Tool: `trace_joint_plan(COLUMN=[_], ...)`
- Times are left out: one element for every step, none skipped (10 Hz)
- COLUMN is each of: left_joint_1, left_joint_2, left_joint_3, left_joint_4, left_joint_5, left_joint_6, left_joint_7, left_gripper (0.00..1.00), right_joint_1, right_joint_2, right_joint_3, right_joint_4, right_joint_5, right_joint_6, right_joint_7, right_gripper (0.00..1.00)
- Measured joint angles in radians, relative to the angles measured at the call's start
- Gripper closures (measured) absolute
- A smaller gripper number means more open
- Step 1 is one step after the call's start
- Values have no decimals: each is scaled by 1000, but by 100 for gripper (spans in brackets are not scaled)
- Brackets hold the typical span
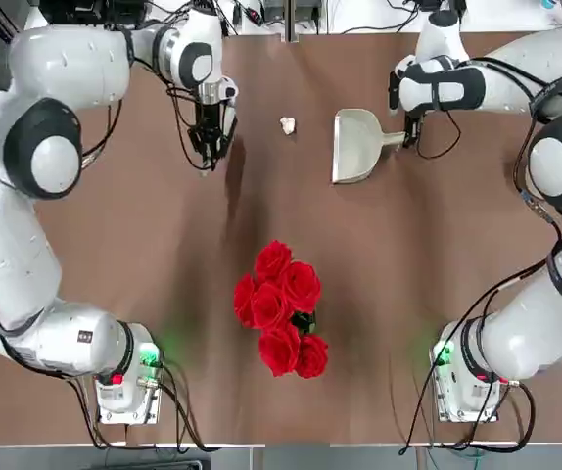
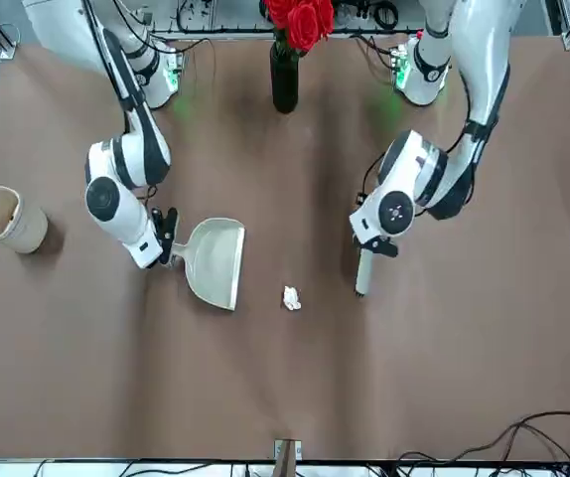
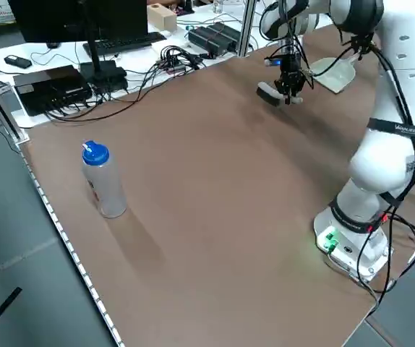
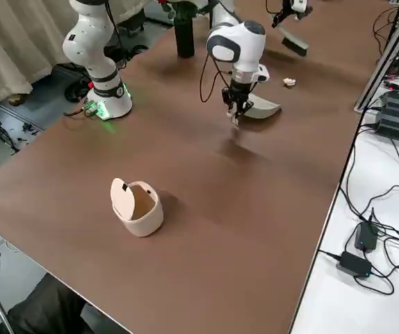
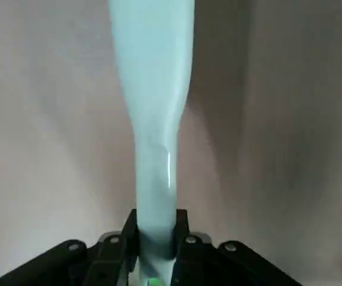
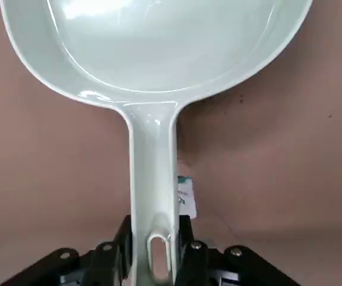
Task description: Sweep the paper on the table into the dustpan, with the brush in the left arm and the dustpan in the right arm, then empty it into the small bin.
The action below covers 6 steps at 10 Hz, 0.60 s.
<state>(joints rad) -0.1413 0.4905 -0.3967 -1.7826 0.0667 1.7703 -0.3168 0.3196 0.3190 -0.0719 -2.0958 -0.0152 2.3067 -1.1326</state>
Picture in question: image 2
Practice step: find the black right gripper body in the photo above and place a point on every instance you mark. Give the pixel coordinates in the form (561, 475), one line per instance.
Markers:
(157, 226)

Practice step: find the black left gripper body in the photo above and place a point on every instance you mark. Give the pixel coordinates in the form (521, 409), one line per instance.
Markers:
(375, 247)

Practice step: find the pale brush with black bristles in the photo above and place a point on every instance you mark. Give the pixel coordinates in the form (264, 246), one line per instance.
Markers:
(364, 273)

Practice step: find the pale green plastic dustpan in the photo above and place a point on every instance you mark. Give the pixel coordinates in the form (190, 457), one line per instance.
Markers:
(215, 263)

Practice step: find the white paper ball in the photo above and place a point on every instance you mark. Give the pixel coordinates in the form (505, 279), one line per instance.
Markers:
(292, 298)

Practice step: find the small cream bin with lid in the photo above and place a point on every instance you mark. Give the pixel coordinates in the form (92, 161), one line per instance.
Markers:
(7, 218)

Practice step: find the black vase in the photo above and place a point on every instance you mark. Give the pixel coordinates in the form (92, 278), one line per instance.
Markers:
(285, 84)

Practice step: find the grey camera post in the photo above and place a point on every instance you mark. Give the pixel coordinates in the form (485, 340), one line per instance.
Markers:
(287, 457)

